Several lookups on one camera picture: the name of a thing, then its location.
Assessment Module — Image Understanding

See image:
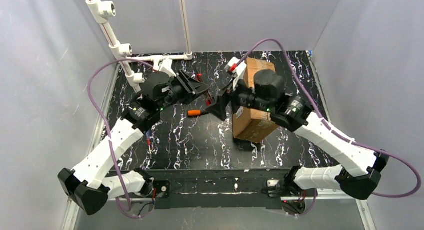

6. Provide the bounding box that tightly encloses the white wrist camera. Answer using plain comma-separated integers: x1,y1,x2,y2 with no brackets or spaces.
158,58,176,77
224,57,247,91

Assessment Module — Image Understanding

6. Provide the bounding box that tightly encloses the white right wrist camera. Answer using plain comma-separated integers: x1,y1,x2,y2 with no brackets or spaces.
224,57,247,91

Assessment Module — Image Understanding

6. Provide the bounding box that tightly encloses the white pvc pipe frame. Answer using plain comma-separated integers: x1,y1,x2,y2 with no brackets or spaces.
81,0,194,94

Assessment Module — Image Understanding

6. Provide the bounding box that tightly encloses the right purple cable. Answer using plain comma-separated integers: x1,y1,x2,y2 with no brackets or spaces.
235,38,422,199

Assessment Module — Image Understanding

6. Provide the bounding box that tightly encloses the purple cable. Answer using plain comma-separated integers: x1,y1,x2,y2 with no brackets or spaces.
235,38,422,199
87,58,157,220

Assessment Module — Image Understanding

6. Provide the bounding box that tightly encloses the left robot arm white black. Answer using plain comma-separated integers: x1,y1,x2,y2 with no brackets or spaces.
57,70,210,216

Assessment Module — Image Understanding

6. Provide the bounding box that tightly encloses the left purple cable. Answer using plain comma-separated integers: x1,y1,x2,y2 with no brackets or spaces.
87,58,157,220

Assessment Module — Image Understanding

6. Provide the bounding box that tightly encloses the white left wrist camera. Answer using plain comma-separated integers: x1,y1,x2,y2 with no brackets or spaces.
158,58,176,77

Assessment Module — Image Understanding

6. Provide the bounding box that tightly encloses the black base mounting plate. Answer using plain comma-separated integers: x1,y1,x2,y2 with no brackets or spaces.
121,168,332,211

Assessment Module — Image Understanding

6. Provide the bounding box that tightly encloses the blue red small screwdriver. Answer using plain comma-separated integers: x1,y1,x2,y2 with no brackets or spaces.
145,129,152,157

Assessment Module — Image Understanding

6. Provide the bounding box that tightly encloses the brown cardboard express box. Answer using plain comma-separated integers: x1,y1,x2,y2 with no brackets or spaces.
232,57,279,143

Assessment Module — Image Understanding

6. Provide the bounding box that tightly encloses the orange handled screwdriver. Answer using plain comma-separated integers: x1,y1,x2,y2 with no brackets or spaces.
187,110,209,118

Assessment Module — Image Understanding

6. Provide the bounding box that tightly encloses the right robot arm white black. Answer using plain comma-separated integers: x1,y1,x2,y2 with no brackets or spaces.
206,69,389,200

